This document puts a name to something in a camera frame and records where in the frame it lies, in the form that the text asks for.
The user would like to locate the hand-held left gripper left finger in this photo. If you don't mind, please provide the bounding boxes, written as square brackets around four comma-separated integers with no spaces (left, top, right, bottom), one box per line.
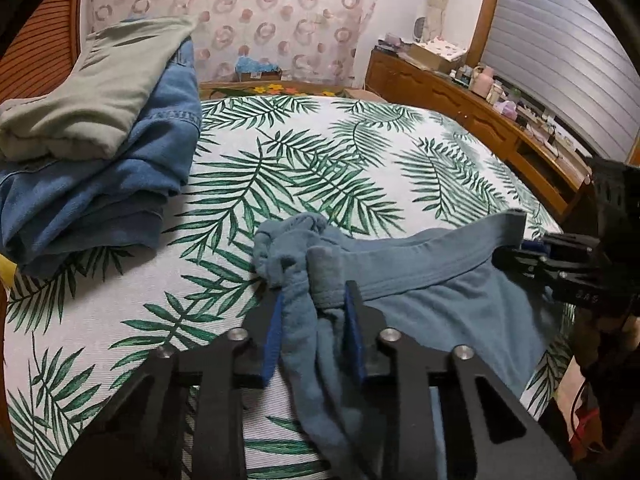
[52,291,287,480]

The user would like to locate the folded grey-green pants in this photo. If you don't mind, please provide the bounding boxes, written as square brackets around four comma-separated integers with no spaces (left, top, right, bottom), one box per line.
[0,15,199,162]

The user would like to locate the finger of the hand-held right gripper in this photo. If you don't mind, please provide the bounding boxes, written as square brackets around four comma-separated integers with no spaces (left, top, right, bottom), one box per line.
[491,247,601,302]
[520,232,602,262]

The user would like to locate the grey window blind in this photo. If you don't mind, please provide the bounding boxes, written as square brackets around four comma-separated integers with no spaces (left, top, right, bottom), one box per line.
[479,0,640,167]

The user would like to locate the leaf-print bed cover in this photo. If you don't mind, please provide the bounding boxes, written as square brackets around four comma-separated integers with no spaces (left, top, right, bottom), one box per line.
[5,95,568,480]

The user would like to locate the circle-patterned sheer curtain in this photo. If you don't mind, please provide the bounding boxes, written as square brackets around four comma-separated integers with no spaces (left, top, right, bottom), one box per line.
[82,0,379,86]

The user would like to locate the box with blue cloth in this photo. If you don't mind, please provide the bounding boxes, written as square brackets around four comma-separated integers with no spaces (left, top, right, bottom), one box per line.
[235,54,284,82]

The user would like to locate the folded denim jeans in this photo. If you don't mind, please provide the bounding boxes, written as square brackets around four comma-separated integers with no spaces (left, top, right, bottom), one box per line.
[0,39,203,279]

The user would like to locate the slatted wooden door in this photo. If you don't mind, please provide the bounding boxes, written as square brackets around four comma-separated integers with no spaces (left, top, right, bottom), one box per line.
[0,0,87,107]

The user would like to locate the floral blanket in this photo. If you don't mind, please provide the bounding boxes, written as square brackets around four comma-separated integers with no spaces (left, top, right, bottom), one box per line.
[199,81,347,102]

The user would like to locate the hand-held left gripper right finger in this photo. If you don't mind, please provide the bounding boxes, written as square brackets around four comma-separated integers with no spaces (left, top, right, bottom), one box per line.
[341,280,578,480]

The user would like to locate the wooden cabinet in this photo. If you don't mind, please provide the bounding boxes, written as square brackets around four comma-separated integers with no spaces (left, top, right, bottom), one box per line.
[365,49,597,222]

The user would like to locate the pink thermos jug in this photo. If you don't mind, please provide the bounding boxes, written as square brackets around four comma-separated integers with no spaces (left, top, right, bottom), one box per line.
[471,64,495,99]

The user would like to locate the blue-grey pants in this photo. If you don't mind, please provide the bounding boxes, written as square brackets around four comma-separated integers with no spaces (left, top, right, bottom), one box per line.
[252,211,560,480]

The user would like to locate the dotted cardboard box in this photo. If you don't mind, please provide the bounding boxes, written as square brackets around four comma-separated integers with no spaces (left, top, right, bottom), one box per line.
[407,35,469,74]

